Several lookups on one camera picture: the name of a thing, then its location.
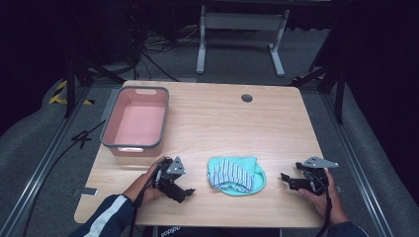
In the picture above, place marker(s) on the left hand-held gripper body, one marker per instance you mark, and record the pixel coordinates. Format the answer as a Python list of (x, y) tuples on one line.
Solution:
[(173, 171)]

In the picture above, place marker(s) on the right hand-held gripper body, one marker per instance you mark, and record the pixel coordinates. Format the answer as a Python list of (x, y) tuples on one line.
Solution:
[(314, 176)]

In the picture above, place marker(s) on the teal striped cloth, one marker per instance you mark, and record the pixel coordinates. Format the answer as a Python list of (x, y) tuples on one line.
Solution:
[(235, 176)]

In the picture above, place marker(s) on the pink basket with grey rim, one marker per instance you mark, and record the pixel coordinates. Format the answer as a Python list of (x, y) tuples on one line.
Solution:
[(138, 126)]

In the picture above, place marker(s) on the person's right hand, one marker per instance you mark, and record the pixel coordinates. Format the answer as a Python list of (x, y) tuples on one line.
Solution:
[(327, 204)]

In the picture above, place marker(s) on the person's left hand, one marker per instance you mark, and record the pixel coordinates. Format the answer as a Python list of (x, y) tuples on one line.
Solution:
[(141, 189)]

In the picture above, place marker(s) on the small metal floor plate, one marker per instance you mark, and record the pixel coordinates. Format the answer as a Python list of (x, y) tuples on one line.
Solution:
[(86, 191)]

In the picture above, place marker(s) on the black tripod stand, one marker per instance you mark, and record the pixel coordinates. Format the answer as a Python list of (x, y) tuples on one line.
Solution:
[(332, 82), (77, 77)]

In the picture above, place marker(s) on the yellow black floor tape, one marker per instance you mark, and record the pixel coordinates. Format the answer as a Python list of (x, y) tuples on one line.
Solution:
[(59, 95)]

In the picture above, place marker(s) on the aluminium floor rail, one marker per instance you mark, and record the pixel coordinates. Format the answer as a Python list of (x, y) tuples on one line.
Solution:
[(39, 171), (359, 171)]

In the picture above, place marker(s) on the grey metal desk frame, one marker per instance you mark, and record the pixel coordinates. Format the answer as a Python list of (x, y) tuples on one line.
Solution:
[(242, 21)]

